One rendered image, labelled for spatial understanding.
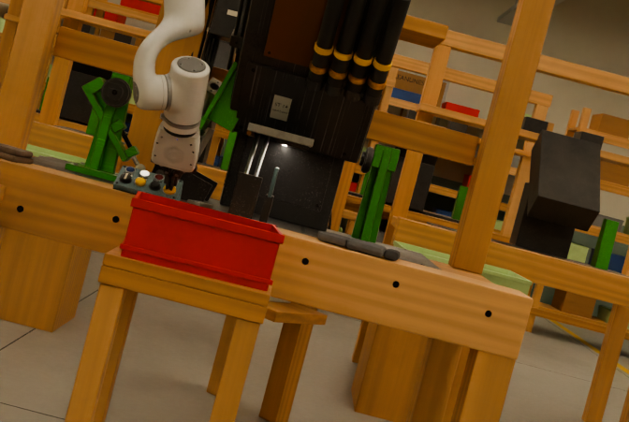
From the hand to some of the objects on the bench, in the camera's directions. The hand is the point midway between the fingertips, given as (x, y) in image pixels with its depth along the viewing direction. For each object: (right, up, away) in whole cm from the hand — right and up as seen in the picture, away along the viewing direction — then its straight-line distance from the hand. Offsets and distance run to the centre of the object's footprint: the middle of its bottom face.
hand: (170, 180), depth 233 cm
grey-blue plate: (+20, -10, +19) cm, 30 cm away
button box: (-8, -7, +5) cm, 12 cm away
